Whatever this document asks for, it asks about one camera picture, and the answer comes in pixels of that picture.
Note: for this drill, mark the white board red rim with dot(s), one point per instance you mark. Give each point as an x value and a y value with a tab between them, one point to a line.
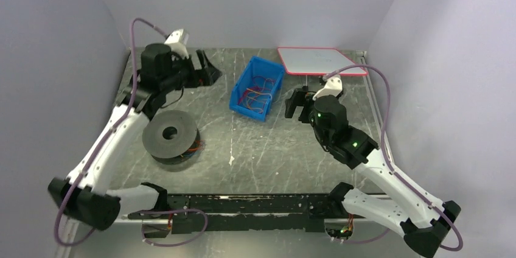
317	61

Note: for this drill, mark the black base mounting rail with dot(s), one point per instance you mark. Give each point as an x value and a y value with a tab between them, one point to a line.
311	212

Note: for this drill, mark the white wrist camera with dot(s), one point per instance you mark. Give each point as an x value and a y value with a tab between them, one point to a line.
177	41
332	86

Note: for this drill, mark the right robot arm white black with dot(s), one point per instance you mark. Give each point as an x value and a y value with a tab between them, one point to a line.
420	218

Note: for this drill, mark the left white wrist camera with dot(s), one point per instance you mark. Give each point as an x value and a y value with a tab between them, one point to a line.
177	41

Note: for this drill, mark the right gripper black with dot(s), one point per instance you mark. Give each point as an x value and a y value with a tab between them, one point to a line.
302	103

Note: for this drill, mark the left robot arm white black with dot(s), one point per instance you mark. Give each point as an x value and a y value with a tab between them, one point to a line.
84	194

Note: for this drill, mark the grey perforated cable spool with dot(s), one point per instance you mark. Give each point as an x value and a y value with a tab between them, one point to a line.
172	137

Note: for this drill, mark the blue plastic bin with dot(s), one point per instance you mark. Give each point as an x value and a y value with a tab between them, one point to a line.
255	90

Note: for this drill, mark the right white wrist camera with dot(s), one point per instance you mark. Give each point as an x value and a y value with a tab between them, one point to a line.
332	86

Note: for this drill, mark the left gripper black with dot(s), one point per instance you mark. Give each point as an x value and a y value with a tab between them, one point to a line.
195	70

